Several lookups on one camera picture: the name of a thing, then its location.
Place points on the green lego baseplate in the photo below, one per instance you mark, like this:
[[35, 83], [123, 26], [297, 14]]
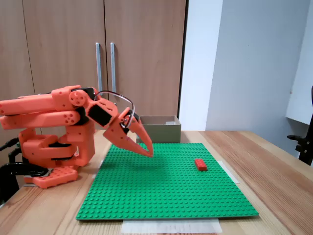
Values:
[[159, 193]]

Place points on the open cardboard box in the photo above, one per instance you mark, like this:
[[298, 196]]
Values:
[[166, 134]]

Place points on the red lego block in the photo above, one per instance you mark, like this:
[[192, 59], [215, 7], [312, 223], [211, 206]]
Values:
[[201, 165]]

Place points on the brown wooden cabinet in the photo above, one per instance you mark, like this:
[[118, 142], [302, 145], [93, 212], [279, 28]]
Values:
[[61, 36]]

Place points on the black table clamp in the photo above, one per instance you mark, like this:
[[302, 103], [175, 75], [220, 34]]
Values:
[[9, 182]]

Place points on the black stand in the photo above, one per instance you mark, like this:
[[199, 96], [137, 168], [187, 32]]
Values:
[[304, 149]]

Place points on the wide masking tape strip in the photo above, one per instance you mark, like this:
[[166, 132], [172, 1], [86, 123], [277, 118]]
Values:
[[171, 226]]

